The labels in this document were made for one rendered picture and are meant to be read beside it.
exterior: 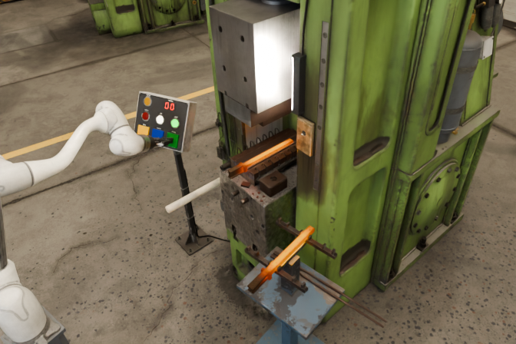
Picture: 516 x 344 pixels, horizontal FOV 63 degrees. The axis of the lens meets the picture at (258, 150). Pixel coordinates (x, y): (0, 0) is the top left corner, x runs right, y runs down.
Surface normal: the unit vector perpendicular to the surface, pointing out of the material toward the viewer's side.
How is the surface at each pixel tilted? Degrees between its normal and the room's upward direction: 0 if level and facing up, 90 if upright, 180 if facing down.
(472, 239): 0
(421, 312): 0
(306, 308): 0
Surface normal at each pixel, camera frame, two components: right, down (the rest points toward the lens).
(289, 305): -0.04, -0.80
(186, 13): 0.43, 0.53
